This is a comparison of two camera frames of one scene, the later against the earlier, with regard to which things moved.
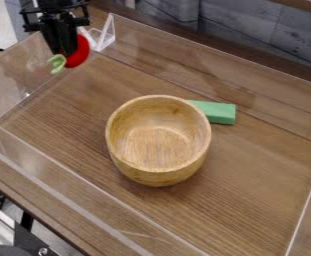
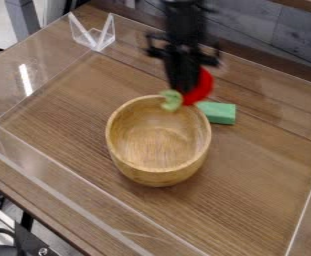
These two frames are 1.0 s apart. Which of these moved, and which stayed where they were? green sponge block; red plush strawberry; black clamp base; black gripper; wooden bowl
Moved: black gripper; red plush strawberry
Stayed: black clamp base; wooden bowl; green sponge block
